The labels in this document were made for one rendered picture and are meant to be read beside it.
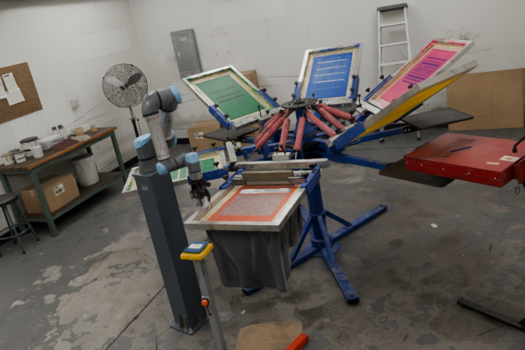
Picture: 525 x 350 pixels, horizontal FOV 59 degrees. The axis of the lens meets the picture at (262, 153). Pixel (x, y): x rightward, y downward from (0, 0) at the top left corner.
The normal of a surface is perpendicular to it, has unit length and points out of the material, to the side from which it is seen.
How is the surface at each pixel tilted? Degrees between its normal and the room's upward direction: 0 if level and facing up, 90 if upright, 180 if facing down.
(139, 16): 90
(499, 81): 83
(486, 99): 78
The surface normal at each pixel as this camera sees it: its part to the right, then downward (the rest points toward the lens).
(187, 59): -0.36, 0.35
